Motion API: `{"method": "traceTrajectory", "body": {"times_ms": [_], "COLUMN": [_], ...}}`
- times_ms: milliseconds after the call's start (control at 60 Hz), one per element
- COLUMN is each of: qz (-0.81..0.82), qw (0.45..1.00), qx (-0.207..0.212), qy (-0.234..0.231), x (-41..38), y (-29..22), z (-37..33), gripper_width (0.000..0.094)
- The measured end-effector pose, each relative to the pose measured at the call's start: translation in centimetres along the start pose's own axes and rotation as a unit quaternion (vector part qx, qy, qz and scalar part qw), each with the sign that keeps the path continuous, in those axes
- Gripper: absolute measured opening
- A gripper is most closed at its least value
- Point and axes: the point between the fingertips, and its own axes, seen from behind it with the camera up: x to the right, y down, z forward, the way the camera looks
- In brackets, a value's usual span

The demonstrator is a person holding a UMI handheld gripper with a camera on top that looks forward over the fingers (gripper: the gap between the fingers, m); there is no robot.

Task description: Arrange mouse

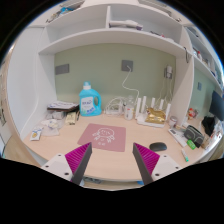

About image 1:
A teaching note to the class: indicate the pink mouse pad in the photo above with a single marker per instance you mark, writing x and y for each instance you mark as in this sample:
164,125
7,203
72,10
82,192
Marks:
111,138

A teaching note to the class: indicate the white wifi router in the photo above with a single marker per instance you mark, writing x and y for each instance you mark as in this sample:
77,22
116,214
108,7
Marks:
141,112

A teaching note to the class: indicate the small snack packet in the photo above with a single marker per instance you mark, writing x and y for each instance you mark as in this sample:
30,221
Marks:
35,135

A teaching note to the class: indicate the black cloth bag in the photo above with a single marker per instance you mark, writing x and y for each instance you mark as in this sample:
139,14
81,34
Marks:
208,124

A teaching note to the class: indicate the small glass jar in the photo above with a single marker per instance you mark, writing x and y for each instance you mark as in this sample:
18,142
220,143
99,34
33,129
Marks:
172,121

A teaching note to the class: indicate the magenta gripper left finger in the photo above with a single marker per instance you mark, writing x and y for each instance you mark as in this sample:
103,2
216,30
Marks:
70,166

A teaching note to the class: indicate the black monitor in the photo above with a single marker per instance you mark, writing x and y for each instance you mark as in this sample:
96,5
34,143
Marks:
217,106

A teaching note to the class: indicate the clear plastic bags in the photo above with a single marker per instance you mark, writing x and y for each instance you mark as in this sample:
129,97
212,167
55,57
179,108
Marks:
53,122

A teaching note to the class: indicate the blue detergent bottle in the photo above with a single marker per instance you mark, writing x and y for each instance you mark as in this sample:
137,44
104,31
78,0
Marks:
90,101

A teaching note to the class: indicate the green white marker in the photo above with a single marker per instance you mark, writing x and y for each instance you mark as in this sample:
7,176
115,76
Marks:
184,155

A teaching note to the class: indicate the white remote control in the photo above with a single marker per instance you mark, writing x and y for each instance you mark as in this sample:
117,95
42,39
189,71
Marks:
177,137

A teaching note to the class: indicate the green small container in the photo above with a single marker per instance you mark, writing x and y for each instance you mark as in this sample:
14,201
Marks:
191,144

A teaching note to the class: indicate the black computer mouse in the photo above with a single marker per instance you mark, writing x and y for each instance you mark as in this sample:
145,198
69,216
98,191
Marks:
158,146

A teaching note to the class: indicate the gold foil bag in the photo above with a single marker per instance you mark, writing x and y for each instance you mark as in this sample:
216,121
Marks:
155,116

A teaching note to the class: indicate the grey wall socket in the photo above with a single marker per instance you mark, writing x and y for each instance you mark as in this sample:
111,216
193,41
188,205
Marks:
127,65

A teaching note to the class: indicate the clear plastic bottle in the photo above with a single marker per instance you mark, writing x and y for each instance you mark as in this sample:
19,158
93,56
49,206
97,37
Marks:
129,108

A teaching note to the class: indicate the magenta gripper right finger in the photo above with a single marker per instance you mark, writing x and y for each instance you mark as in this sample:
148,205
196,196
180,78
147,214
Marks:
153,166

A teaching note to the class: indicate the white item on shelf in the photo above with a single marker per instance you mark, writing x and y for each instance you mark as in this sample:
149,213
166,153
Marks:
126,23

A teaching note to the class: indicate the white wall shelf unit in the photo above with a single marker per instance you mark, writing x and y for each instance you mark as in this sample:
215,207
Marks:
94,51

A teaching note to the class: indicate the grey wall switch plate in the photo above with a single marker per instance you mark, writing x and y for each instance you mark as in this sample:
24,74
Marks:
62,69

